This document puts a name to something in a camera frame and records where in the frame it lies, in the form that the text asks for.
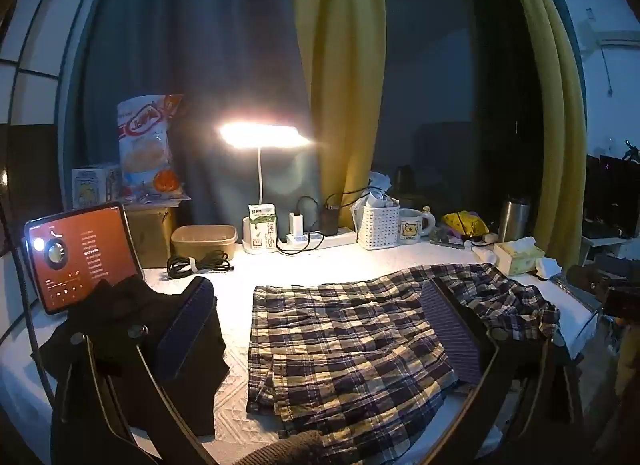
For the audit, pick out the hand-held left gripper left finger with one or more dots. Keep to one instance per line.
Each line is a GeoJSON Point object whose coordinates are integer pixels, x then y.
{"type": "Point", "coordinates": [185, 325]}

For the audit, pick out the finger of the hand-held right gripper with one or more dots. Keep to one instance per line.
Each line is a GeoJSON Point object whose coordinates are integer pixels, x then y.
{"type": "Point", "coordinates": [585, 279]}

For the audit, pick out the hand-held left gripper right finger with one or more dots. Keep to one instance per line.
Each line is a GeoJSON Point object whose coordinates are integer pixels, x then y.
{"type": "Point", "coordinates": [450, 335]}

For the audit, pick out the plaid pants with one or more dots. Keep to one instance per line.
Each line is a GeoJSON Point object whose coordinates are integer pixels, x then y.
{"type": "Point", "coordinates": [350, 345]}

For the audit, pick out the person's left forearm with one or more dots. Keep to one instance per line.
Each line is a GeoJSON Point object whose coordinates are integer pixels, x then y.
{"type": "Point", "coordinates": [290, 447]}

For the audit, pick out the person's right forearm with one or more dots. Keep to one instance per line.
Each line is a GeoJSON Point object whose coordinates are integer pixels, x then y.
{"type": "Point", "coordinates": [630, 355]}

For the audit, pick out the crumpled white tissue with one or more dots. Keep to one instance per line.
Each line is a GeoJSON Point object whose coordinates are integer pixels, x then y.
{"type": "Point", "coordinates": [547, 267]}

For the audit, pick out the tissue box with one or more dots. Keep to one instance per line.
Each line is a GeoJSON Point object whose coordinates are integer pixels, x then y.
{"type": "Point", "coordinates": [515, 257]}

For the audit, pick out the black cloth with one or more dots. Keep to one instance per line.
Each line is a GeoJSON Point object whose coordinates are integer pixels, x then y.
{"type": "Point", "coordinates": [110, 310]}

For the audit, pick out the brown plastic container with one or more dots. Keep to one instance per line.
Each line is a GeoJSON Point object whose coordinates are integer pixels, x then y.
{"type": "Point", "coordinates": [202, 242]}

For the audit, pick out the small white bottle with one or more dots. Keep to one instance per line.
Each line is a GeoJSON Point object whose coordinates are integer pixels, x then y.
{"type": "Point", "coordinates": [485, 255]}

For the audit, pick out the steel tumbler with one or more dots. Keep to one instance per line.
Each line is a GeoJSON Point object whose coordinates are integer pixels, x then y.
{"type": "Point", "coordinates": [512, 220]}

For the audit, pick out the brown cardboard box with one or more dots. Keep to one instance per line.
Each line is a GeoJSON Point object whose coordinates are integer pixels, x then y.
{"type": "Point", "coordinates": [150, 235]}

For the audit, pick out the white mug with bear print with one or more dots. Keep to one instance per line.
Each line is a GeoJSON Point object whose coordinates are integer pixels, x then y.
{"type": "Point", "coordinates": [410, 230]}

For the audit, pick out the yellow snack packet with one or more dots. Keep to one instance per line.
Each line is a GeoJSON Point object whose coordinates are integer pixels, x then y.
{"type": "Point", "coordinates": [462, 222]}

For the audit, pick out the tablet with red screen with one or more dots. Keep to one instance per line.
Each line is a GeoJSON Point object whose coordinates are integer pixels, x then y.
{"type": "Point", "coordinates": [85, 255]}

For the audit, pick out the milk carton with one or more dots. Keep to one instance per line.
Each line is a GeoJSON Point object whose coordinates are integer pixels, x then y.
{"type": "Point", "coordinates": [262, 227]}

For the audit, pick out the white perforated basket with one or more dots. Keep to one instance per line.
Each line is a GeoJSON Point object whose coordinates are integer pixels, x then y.
{"type": "Point", "coordinates": [378, 227]}

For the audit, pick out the white textured table cover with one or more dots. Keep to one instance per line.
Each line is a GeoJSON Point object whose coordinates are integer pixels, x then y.
{"type": "Point", "coordinates": [325, 265]}

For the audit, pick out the white power strip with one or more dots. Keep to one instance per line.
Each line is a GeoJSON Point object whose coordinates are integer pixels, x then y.
{"type": "Point", "coordinates": [345, 236]}

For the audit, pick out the white charger plug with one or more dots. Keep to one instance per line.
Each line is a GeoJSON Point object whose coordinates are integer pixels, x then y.
{"type": "Point", "coordinates": [294, 223]}

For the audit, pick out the black power adapter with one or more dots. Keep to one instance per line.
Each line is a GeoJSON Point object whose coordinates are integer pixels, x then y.
{"type": "Point", "coordinates": [330, 221]}

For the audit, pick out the small printed carton box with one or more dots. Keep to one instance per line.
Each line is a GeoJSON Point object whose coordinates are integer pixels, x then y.
{"type": "Point", "coordinates": [90, 187]}

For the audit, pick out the white plastic bag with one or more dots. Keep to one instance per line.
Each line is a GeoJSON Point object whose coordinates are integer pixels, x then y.
{"type": "Point", "coordinates": [377, 182]}

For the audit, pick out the snack chip bag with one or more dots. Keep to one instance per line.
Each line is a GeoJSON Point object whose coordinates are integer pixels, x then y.
{"type": "Point", "coordinates": [145, 145]}

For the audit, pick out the yellow curtain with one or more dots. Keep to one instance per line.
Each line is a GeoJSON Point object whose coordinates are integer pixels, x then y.
{"type": "Point", "coordinates": [340, 70]}
{"type": "Point", "coordinates": [560, 95]}

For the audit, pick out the white desk lamp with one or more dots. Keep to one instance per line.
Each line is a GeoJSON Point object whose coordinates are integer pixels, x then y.
{"type": "Point", "coordinates": [265, 135]}

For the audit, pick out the white air conditioner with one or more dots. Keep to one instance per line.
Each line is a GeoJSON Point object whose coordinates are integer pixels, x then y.
{"type": "Point", "coordinates": [620, 37]}

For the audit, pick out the blue-grey curtain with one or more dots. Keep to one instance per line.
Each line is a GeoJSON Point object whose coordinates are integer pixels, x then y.
{"type": "Point", "coordinates": [200, 45]}

